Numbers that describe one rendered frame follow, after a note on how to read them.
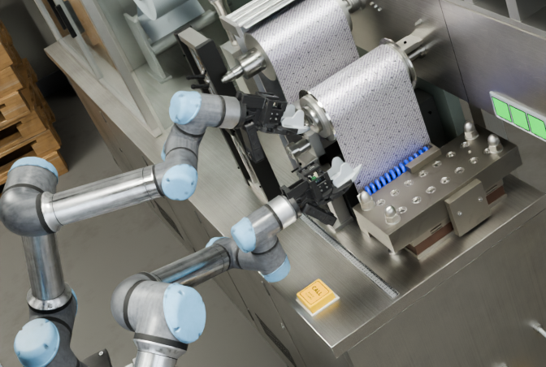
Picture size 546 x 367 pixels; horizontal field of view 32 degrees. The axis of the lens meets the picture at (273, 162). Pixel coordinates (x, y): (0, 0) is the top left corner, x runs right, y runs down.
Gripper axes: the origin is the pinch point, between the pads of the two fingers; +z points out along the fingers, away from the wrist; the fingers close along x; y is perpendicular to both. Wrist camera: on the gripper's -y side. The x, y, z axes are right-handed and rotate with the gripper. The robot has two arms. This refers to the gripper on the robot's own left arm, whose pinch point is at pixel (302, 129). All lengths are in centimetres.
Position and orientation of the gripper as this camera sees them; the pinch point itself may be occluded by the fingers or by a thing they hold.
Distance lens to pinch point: 232.3
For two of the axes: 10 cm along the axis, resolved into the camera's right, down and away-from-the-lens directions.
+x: -4.7, -3.7, 8.0
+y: 2.5, -9.3, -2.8
